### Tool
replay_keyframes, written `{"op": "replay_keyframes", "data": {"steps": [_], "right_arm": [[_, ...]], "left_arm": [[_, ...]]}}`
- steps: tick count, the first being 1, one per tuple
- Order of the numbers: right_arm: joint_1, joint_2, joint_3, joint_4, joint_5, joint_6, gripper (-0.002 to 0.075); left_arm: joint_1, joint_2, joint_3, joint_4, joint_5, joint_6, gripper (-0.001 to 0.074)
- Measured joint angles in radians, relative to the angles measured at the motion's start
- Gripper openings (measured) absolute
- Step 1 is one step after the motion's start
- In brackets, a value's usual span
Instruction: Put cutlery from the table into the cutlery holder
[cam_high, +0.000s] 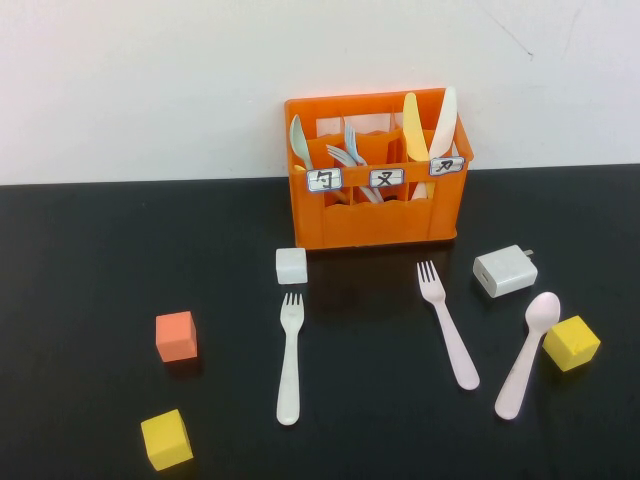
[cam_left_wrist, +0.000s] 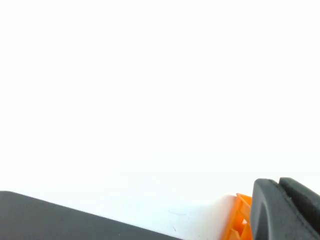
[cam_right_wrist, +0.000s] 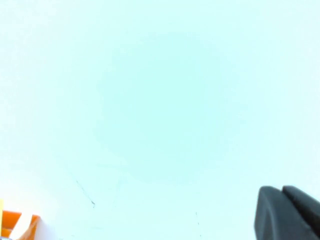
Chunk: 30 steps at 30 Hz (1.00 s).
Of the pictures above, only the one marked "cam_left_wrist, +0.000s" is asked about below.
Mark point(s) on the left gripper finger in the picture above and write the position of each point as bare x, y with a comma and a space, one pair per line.
275, 212

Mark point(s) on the orange plastic cutlery crate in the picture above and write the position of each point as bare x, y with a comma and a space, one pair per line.
246, 205

